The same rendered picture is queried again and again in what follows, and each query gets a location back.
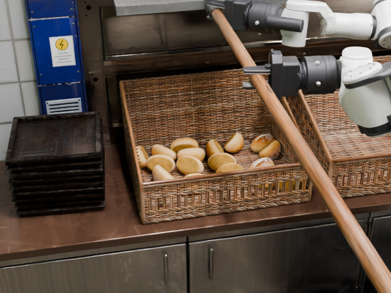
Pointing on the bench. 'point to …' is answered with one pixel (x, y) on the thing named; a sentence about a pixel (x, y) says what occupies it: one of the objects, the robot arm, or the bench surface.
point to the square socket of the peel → (210, 9)
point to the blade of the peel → (163, 6)
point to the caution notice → (62, 50)
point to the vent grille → (64, 106)
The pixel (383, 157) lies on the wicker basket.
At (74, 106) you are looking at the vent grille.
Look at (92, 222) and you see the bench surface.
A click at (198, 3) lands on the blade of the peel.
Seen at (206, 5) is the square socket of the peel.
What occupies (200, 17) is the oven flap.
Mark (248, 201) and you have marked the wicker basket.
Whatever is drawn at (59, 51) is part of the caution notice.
